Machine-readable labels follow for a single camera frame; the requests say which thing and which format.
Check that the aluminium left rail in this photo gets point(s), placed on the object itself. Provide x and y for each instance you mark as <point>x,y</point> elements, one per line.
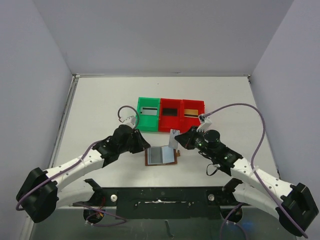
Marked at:
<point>64,119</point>

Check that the red bin middle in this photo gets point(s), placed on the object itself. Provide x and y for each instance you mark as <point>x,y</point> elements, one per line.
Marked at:
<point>166,123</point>

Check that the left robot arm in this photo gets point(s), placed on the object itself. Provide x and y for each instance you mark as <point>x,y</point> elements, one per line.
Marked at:
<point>38,196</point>

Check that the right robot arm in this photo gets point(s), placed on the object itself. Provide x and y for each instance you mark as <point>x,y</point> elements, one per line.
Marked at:
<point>293,205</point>

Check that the red bin right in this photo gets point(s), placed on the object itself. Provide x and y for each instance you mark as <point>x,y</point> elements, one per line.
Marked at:
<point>188,122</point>

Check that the green bin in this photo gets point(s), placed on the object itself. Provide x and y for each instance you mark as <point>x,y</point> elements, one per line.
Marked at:
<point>148,123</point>

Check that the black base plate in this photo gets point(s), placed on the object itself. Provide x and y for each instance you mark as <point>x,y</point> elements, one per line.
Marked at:
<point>166,203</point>

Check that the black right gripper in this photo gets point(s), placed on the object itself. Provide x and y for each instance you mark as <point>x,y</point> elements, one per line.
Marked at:
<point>189,138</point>

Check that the brown leather card holder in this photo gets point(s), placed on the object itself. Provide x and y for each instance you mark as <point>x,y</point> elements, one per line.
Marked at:
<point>161,156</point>

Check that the black card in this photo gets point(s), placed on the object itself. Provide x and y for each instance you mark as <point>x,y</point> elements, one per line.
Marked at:
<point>170,112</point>

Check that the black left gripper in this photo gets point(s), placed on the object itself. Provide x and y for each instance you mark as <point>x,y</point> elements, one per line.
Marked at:
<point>141,144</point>

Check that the red bin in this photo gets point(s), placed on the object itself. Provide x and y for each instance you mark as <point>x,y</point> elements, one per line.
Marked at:
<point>188,122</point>
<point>166,123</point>

